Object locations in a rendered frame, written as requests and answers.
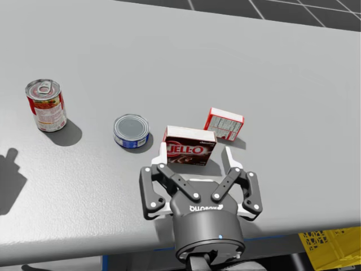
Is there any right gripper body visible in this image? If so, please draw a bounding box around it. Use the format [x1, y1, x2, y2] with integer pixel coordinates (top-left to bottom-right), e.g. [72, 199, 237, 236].
[169, 178, 246, 265]

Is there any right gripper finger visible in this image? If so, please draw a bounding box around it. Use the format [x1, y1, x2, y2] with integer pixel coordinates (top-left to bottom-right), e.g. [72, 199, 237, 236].
[139, 141, 201, 221]
[211, 146, 263, 222]

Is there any yellow box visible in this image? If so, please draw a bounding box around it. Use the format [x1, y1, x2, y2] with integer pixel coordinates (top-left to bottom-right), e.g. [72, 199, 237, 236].
[298, 226, 361, 271]

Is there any dark red carton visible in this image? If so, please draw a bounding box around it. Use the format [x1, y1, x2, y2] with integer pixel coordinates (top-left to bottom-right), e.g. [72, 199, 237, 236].
[162, 125, 218, 167]

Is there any blue flat can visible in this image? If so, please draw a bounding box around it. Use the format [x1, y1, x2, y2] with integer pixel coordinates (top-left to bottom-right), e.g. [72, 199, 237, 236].
[113, 113, 151, 149]

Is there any red and white carton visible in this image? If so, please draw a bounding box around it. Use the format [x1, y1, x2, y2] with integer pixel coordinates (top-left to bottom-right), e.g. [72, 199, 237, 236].
[203, 107, 245, 142]

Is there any red and white can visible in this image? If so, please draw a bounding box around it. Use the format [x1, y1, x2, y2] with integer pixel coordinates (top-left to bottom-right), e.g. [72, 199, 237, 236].
[25, 78, 68, 133]

